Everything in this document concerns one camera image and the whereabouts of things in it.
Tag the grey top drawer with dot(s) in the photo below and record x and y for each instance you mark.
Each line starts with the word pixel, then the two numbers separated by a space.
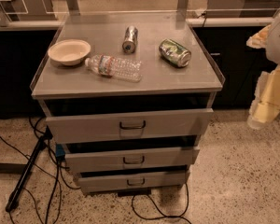
pixel 123 126

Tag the slim silver can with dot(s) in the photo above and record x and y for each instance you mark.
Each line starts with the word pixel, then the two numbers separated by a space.
pixel 130 40

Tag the blue box behind cabinet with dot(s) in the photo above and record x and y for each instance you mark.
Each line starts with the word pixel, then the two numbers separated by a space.
pixel 59 151

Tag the grey drawer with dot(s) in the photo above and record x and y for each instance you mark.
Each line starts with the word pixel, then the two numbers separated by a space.
pixel 131 159
pixel 123 126
pixel 137 181

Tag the clear plastic water bottle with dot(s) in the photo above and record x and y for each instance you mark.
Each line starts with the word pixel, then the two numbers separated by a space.
pixel 114 67

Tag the green soda can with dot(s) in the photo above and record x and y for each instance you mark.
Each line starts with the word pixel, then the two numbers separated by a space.
pixel 174 53

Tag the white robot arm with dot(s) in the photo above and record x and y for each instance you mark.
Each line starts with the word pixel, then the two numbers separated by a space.
pixel 268 38

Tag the grey drawer cabinet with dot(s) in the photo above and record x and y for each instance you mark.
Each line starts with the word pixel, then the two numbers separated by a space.
pixel 128 100

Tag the clear acrylic barrier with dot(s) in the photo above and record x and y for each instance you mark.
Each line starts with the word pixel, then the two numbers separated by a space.
pixel 43 14

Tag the grey bottom drawer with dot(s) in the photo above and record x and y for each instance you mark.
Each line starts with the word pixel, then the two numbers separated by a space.
pixel 137 181

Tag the black pole stand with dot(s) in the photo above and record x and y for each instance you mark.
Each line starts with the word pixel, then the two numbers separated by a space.
pixel 16 193

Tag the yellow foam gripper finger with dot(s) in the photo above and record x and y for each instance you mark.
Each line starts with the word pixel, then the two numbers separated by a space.
pixel 266 106

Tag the white bowl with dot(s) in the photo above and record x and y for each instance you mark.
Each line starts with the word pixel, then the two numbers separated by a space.
pixel 69 52

